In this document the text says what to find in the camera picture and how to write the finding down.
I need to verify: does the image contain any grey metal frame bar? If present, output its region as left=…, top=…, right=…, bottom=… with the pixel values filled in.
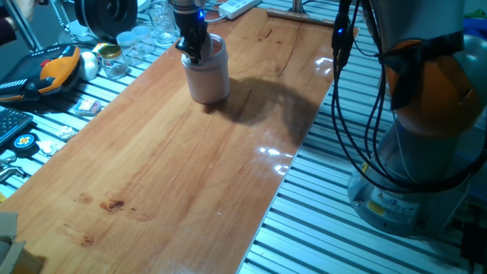
left=2, top=0, right=43, bottom=53

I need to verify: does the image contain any white egg-shaped object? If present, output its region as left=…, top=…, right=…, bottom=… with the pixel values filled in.
left=78, top=51, right=99, bottom=81

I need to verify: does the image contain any black round tape measure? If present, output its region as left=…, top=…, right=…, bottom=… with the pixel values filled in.
left=10, top=132, right=40, bottom=158

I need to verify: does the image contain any glass jar gold lid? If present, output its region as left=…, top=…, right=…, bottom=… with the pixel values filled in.
left=98, top=44, right=129, bottom=80

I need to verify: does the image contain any black cable bundle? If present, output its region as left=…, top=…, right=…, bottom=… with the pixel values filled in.
left=329, top=0, right=487, bottom=194

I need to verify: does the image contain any small plastic packet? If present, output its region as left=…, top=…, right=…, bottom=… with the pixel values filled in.
left=72, top=97, right=103, bottom=116

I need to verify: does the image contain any bare person hand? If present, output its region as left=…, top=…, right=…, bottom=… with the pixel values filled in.
left=14, top=0, right=39, bottom=22

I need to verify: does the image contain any metal pipe valve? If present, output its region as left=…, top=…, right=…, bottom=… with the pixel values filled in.
left=0, top=151, right=27, bottom=184

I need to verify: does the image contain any black filament spool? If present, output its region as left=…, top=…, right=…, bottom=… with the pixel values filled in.
left=74, top=0, right=138, bottom=42

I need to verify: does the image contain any crumpled white paper ball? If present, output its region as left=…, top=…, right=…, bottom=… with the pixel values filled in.
left=56, top=125, right=78, bottom=142
left=37, top=139, right=62, bottom=157

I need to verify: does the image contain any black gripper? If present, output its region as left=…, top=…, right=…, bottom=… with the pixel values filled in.
left=174, top=11, right=210, bottom=65

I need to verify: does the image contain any white power strip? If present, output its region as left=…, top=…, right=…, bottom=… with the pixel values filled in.
left=218, top=0, right=262, bottom=20

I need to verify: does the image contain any glossy wooden board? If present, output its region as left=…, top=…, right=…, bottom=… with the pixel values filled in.
left=0, top=6, right=359, bottom=274

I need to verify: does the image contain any orange black teach pendant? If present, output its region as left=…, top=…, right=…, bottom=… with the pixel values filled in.
left=0, top=43, right=82, bottom=103

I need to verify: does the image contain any dark red sleeved forearm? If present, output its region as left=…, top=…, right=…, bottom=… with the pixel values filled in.
left=0, top=15, right=19, bottom=47

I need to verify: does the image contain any black keyboard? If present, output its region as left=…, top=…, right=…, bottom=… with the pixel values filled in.
left=0, top=106, right=34, bottom=148

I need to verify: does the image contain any cardboard block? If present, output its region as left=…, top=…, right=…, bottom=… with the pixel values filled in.
left=0, top=241, right=43, bottom=274
left=0, top=211, right=19, bottom=244

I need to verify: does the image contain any white round trash can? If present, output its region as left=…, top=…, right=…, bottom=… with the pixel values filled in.
left=180, top=33, right=231, bottom=105

